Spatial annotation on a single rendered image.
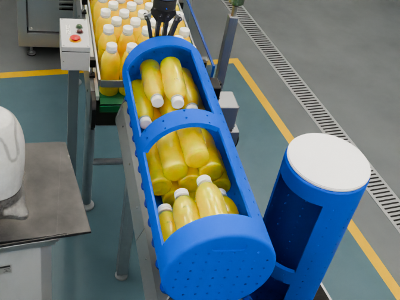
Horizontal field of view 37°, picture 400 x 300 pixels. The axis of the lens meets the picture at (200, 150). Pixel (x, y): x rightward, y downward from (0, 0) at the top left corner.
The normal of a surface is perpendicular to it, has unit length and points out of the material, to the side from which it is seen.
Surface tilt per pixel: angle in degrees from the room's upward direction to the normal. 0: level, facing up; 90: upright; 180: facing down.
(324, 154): 0
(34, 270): 90
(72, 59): 90
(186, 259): 90
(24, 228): 4
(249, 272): 90
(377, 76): 0
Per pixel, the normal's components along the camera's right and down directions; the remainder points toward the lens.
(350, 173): 0.16, -0.75
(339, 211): 0.28, 0.66
